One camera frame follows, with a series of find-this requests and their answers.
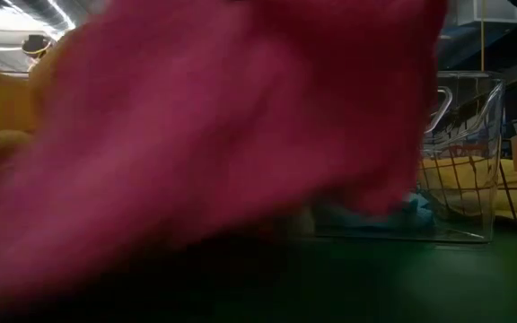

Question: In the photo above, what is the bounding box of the pink microfiber towel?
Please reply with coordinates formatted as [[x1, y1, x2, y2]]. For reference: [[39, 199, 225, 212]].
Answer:
[[0, 0, 448, 310]]

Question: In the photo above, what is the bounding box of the teal microfiber towel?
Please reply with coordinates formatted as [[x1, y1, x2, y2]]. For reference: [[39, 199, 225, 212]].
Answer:
[[315, 191, 437, 231]]

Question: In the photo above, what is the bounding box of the green table mat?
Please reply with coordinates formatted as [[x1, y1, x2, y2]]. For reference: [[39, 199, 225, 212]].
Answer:
[[0, 228, 517, 323]]

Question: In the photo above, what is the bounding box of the clear plastic bin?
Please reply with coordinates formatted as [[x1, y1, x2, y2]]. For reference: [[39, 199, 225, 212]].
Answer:
[[311, 70, 507, 246]]

